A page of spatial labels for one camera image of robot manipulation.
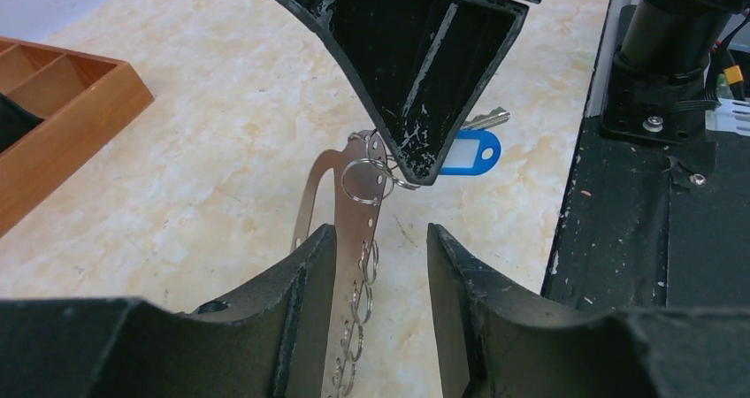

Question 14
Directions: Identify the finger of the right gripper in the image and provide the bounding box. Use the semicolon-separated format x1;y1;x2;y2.
275;0;528;186

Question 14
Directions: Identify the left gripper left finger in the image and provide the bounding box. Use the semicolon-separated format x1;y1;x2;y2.
1;225;337;397

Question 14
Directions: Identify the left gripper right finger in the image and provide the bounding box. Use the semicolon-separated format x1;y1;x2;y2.
427;224;749;397

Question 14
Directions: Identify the silver metal key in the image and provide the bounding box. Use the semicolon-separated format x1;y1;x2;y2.
462;107;510;131

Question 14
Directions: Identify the blue key tag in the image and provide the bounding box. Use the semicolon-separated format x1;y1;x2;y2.
439;129;501;176

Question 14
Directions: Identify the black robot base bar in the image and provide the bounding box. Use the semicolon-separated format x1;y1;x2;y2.
540;3;750;315

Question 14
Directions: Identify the orange compartment tray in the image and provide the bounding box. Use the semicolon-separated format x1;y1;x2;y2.
1;37;155;233

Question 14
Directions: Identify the black round part centre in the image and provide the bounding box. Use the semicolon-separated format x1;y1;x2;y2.
1;95;43;152

